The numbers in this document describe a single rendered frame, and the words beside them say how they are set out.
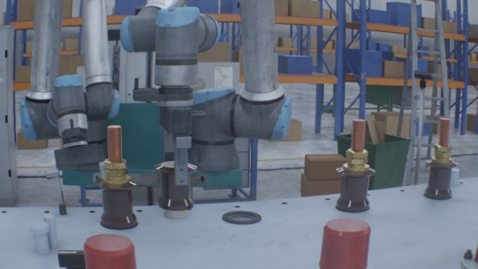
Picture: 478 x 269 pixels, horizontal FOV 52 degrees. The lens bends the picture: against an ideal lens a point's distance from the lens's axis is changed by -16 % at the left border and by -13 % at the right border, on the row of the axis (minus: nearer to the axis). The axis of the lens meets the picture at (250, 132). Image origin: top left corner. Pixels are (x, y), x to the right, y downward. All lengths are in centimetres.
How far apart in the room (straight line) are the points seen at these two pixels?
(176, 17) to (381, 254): 61
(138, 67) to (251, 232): 115
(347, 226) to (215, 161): 121
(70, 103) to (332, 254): 93
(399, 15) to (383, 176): 551
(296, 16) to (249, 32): 758
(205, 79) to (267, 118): 417
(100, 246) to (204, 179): 130
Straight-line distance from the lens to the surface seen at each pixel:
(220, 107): 192
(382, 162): 541
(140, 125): 208
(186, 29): 113
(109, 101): 166
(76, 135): 142
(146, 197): 223
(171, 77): 113
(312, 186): 516
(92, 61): 169
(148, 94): 114
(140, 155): 210
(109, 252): 67
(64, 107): 150
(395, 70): 1059
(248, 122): 189
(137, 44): 130
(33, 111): 189
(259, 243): 108
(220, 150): 195
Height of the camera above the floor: 175
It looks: 10 degrees down
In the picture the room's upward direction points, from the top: 1 degrees clockwise
